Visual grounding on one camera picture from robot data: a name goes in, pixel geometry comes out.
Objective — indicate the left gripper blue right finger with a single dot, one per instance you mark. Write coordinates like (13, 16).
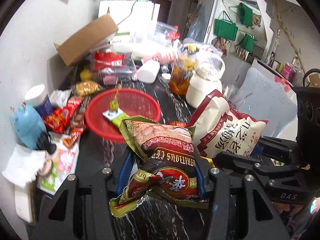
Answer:
(200, 184)

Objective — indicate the yellow lemon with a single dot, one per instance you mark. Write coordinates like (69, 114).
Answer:
(85, 75)

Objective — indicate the white desiccant packet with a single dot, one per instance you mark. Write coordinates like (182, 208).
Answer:
(59, 98)

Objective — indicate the brown cardboard box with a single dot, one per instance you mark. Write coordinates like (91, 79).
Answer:
(77, 46)

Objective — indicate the green red date snack bag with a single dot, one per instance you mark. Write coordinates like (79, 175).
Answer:
(167, 165)

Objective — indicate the yellow crispy snack bag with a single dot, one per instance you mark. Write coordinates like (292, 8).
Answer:
(86, 88)

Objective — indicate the white red plum drink bag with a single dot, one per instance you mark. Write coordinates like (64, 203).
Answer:
(220, 128)

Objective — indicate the cream white kettle jug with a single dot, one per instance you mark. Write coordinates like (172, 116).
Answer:
(205, 79)

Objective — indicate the green white medicine box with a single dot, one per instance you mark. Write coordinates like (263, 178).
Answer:
(124, 37)

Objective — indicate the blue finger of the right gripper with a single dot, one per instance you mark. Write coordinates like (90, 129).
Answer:
(257, 150)

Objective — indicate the white mini fridge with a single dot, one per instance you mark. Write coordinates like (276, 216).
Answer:
(129, 15)

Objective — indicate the green yellow white sachet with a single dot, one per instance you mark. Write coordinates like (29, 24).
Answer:
(115, 117)

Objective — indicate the red cola bottle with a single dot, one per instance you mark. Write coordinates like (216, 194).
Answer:
(174, 35)

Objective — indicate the red snack bag in tray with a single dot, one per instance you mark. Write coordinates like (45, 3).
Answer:
(103, 60)

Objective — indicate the pink paper cup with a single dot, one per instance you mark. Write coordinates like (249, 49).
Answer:
(165, 57)

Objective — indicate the lower green tote bag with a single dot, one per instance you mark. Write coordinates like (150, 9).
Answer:
(247, 43)

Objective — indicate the blue jar white lid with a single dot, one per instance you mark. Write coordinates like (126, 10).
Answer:
(37, 97)

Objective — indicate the red cartoon candy packet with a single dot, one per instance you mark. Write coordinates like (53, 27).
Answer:
(178, 123)

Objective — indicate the blue robot shaped gadget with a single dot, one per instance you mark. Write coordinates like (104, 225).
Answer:
(30, 129)

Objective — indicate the green lollipop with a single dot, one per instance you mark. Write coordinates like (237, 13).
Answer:
(114, 104)

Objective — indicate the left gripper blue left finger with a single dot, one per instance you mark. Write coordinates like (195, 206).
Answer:
(125, 172)

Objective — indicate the red plastic basket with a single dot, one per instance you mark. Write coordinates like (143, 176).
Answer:
(106, 110)

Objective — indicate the red gold candy packet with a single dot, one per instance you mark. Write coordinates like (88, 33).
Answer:
(56, 122)

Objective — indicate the yellow snack packet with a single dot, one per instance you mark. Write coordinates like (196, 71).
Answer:
(209, 160)

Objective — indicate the person right hand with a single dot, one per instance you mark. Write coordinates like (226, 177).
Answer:
(292, 209)

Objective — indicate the clear plastic tray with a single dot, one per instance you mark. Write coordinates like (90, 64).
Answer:
(127, 71)

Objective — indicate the upper green tote bag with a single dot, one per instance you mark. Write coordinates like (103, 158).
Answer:
(244, 13)

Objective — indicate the grey leaf pattern chair cushion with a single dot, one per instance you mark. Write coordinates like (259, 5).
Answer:
(265, 99)

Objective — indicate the green tote bag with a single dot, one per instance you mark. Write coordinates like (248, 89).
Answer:
(244, 13)
(247, 43)
(225, 28)

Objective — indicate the white cylinder container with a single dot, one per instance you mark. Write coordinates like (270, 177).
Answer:
(148, 72)

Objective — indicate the pink green leaflet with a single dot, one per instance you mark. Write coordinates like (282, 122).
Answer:
(64, 162)

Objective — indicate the red sauce sachet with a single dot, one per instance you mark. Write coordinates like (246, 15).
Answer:
(68, 111)

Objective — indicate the clear large zip bag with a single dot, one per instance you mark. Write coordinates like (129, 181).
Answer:
(162, 29)

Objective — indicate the amber drink plastic bottle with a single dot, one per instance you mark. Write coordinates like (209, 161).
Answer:
(182, 69)

